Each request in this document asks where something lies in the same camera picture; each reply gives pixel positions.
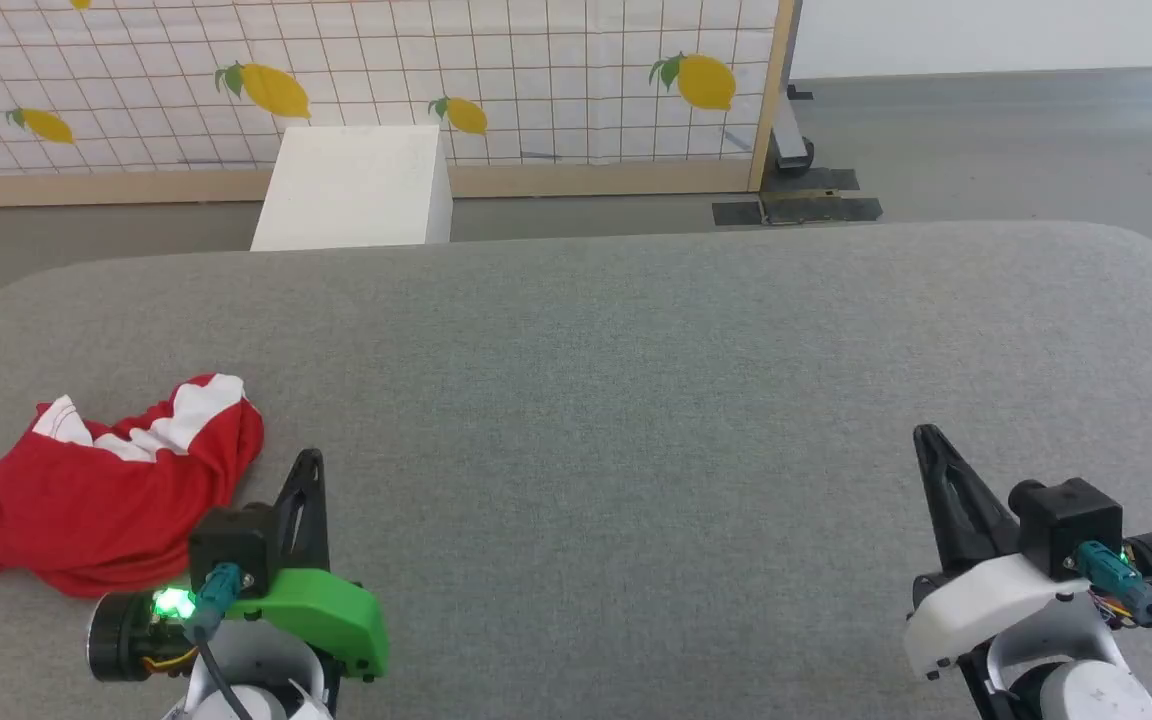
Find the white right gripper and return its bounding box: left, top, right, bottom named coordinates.
left=902, top=423, right=1152, bottom=683

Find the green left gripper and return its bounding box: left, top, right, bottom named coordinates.
left=86, top=448, right=391, bottom=685

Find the red and white garment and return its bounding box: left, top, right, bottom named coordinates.
left=0, top=373, right=266, bottom=607

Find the grey fabric sofa seat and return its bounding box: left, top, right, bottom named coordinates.
left=0, top=221, right=1152, bottom=720

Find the white rectangular box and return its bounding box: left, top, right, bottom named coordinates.
left=250, top=124, right=455, bottom=252

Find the long black floor tape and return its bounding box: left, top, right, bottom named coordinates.
left=760, top=190, right=883, bottom=225

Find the black tape under foot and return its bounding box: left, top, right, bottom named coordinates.
left=764, top=167, right=861, bottom=194

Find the grey metal stand foot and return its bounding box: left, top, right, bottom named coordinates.
left=774, top=85, right=818, bottom=172

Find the left teal plug black cable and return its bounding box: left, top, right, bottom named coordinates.
left=181, top=562, right=258, bottom=720

